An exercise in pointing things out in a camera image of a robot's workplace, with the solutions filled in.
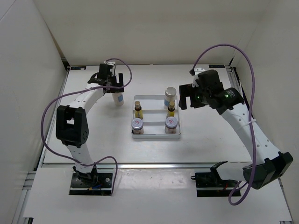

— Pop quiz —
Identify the small yellow bottle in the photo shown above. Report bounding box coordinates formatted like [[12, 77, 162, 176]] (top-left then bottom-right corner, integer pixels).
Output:
[[166, 101, 175, 118], [134, 101, 143, 119]]

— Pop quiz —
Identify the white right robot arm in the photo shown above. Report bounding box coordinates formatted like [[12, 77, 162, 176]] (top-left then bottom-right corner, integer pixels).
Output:
[[179, 69, 293, 189]]

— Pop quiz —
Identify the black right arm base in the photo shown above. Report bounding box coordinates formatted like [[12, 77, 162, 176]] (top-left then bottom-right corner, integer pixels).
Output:
[[191, 161, 245, 197]]

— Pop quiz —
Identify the front aluminium rail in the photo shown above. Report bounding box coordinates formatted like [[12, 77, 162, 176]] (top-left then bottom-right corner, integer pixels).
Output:
[[39, 161, 255, 169]]

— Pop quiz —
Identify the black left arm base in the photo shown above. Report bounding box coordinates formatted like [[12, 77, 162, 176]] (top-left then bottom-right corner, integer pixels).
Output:
[[69, 166, 114, 196]]

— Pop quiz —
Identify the tall white shaker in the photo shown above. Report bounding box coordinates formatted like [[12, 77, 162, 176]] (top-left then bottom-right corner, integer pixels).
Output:
[[112, 92, 124, 106], [164, 87, 177, 109]]

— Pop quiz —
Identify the white divided tray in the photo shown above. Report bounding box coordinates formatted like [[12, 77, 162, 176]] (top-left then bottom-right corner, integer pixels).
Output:
[[132, 95, 181, 140]]

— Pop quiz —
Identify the right blue corner label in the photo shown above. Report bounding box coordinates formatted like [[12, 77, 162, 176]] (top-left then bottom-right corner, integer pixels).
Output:
[[209, 64, 225, 69]]

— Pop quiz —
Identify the right aluminium rail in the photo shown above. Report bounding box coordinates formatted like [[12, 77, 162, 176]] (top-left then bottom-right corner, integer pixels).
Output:
[[228, 67, 260, 140]]

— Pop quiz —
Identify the left blue corner label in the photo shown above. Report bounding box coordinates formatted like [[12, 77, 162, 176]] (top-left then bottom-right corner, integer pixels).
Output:
[[70, 66, 86, 70]]

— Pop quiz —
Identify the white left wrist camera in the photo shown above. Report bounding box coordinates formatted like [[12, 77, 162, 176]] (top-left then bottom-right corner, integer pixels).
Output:
[[104, 61, 116, 77]]

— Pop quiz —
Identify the left aluminium rail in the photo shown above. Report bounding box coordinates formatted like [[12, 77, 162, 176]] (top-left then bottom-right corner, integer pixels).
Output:
[[33, 66, 70, 171]]

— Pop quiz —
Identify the blue corner label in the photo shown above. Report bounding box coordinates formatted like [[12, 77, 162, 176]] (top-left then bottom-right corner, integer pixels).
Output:
[[70, 66, 86, 70], [209, 64, 225, 69]]

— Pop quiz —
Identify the red-lid jar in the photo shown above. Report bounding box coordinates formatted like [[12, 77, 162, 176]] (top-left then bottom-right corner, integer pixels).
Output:
[[131, 118, 144, 134], [164, 116, 179, 134]]

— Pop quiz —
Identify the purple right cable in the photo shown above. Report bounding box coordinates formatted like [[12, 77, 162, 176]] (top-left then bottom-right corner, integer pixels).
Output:
[[192, 43, 256, 206]]

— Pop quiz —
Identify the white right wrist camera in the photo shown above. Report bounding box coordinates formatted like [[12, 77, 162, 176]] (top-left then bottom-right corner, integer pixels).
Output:
[[189, 68, 206, 76]]

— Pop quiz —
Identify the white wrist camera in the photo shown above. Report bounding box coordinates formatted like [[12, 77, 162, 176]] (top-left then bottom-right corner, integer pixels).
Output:
[[104, 61, 116, 77], [189, 68, 206, 76]]

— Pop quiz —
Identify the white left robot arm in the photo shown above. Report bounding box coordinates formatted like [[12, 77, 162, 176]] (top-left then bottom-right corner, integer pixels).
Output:
[[56, 62, 124, 187]]

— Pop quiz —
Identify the aluminium rail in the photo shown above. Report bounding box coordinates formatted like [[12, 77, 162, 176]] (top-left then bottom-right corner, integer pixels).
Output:
[[39, 161, 255, 169], [33, 66, 70, 171], [228, 67, 260, 140]]

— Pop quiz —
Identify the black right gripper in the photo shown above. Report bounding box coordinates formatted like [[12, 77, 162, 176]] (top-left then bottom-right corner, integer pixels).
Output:
[[178, 83, 210, 110]]

